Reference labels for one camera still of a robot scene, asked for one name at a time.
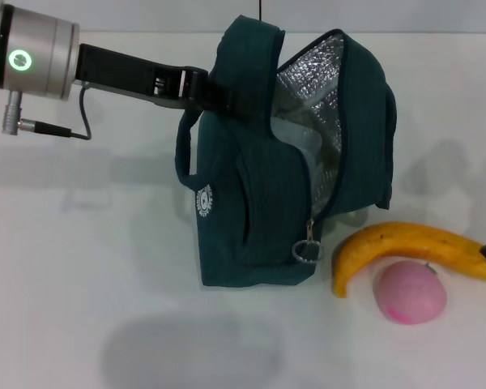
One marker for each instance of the yellow banana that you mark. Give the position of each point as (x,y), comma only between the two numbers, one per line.
(409,239)

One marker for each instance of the dark teal insulated lunch bag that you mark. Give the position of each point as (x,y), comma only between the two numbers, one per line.
(227,182)

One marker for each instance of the clear lunch box blue lid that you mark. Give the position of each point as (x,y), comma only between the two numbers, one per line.
(295,135)

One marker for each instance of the pink peach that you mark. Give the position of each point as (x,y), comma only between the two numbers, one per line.
(409,296)

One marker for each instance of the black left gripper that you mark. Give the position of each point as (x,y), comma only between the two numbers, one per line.
(113,73)

